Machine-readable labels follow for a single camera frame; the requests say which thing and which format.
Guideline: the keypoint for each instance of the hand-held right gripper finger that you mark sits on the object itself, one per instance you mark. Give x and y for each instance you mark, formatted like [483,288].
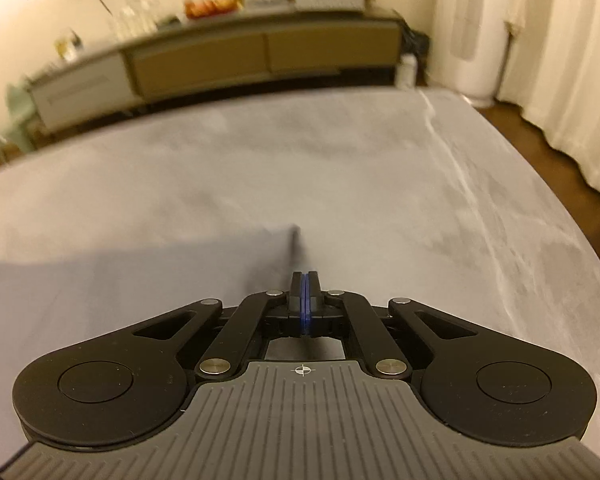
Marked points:
[310,305]
[302,305]

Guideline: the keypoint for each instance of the grey table cover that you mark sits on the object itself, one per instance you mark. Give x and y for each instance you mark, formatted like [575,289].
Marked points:
[355,170]

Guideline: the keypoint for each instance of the white plastic bottle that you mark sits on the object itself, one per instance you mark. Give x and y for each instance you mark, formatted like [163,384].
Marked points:
[406,71]

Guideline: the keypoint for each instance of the long low sideboard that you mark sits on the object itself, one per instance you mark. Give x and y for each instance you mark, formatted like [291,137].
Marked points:
[205,60]

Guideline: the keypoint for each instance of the white air purifier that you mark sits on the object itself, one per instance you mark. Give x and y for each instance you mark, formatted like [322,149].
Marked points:
[480,77]

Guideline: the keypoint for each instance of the orange snack packets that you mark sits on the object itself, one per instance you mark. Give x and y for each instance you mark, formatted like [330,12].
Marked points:
[212,6]

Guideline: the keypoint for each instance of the clear bottles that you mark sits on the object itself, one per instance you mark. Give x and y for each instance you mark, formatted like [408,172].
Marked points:
[132,15]

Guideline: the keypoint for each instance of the green chair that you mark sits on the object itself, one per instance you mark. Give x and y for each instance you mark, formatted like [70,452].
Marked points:
[20,115]

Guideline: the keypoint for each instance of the yellow packet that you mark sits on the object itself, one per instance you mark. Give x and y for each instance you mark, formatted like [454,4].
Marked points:
[67,45]

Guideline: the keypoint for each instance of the cream curtain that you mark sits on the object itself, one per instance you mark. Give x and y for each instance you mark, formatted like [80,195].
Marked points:
[570,60]

